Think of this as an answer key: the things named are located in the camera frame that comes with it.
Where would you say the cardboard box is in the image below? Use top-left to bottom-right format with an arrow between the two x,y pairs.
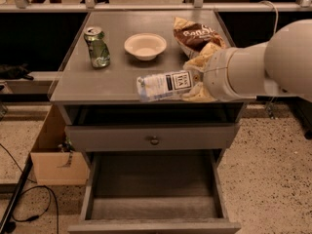
30,106 -> 89,185

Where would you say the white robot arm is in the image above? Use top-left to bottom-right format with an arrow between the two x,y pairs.
181,19 -> 312,102

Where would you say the round metal drawer knob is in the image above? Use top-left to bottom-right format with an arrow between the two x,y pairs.
150,136 -> 159,145

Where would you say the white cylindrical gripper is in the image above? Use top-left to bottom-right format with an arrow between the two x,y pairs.
181,43 -> 239,102

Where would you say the white paper bowl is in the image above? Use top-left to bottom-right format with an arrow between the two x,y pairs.
124,33 -> 167,61

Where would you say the grey wooden drawer cabinet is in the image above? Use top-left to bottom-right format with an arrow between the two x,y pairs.
47,9 -> 259,234

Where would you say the open grey middle drawer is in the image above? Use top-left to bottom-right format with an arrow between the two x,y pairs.
68,150 -> 241,234

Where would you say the black floor cable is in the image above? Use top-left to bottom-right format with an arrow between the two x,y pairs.
0,142 -> 60,234

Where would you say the blue labelled plastic bottle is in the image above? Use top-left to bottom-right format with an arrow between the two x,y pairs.
136,70 -> 201,102

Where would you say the closed grey top drawer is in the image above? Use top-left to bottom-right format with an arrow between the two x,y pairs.
65,124 -> 239,152

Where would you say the black object on ledge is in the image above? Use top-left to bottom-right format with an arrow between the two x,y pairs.
0,63 -> 34,80

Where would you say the white hanging cable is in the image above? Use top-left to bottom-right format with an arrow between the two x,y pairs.
259,0 -> 280,34

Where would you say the crushed green soda can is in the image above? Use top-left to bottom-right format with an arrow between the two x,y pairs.
84,26 -> 110,68

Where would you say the brown yellow chip bag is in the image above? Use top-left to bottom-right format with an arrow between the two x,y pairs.
174,17 -> 226,59

